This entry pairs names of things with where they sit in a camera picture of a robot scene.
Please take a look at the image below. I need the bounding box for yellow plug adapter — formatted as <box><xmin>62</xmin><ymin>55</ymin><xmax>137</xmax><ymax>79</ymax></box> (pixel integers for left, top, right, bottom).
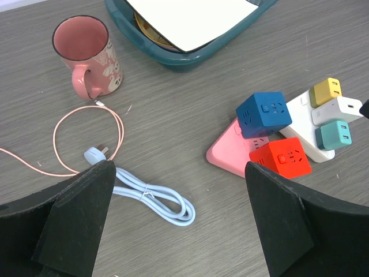
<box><xmin>309</xmin><ymin>77</ymin><xmax>342</xmax><ymax>108</ymax></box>

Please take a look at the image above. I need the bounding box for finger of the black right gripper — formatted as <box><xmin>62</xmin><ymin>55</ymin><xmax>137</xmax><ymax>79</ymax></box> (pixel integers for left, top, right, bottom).
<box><xmin>359</xmin><ymin>100</ymin><xmax>369</xmax><ymax>119</ymax></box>

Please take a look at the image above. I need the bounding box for light blue power cord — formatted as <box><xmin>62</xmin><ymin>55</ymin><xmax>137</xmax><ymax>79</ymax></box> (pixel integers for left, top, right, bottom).
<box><xmin>84</xmin><ymin>144</ymin><xmax>197</xmax><ymax>227</ymax></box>

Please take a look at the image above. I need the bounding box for teal plug adapter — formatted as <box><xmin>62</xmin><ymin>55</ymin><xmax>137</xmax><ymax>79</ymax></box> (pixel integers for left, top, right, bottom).
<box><xmin>315</xmin><ymin>121</ymin><xmax>352</xmax><ymax>150</ymax></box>

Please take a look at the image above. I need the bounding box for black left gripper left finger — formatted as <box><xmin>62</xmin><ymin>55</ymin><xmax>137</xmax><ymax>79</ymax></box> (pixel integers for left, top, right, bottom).
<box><xmin>32</xmin><ymin>161</ymin><xmax>116</xmax><ymax>276</ymax></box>

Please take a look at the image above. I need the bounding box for pink triangular power strip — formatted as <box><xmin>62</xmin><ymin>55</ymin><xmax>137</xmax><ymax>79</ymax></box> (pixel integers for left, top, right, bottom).
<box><xmin>206</xmin><ymin>118</ymin><xmax>269</xmax><ymax>178</ymax></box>

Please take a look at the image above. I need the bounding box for teal plastic tray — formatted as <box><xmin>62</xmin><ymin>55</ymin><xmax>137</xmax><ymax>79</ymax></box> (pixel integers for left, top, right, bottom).
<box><xmin>105</xmin><ymin>0</ymin><xmax>277</xmax><ymax>72</ymax></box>

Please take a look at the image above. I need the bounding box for red cube socket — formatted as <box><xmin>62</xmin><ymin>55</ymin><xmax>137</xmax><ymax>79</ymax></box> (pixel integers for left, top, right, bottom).
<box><xmin>249</xmin><ymin>137</ymin><xmax>312</xmax><ymax>179</ymax></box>

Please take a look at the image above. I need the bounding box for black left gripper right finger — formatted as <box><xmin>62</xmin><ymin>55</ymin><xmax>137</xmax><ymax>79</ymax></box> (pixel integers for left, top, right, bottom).
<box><xmin>245</xmin><ymin>162</ymin><xmax>314</xmax><ymax>276</ymax></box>

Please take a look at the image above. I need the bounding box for pink charging cable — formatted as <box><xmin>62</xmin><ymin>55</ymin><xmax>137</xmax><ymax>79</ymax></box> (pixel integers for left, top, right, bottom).
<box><xmin>0</xmin><ymin>99</ymin><xmax>125</xmax><ymax>178</ymax></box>

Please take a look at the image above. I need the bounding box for yellow patterned plate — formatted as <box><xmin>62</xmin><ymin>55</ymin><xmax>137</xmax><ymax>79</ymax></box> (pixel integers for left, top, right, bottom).
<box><xmin>134</xmin><ymin>12</ymin><xmax>175</xmax><ymax>51</ymax></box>

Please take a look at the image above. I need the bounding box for white triangular power strip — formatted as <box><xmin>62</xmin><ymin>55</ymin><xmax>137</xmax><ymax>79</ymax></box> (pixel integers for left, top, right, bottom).
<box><xmin>280</xmin><ymin>90</ymin><xmax>336</xmax><ymax>163</ymax></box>

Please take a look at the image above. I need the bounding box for white plug adapter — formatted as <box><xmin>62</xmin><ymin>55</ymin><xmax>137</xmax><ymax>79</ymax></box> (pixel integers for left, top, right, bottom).
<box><xmin>311</xmin><ymin>96</ymin><xmax>363</xmax><ymax>126</ymax></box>

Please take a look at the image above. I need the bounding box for blue cube socket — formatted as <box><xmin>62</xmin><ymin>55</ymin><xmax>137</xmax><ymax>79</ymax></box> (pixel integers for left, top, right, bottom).
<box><xmin>236</xmin><ymin>92</ymin><xmax>292</xmax><ymax>139</ymax></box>

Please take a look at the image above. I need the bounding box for white paper sheet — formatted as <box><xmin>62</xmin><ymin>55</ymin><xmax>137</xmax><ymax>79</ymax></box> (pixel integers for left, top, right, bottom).
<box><xmin>127</xmin><ymin>0</ymin><xmax>259</xmax><ymax>53</ymax></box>

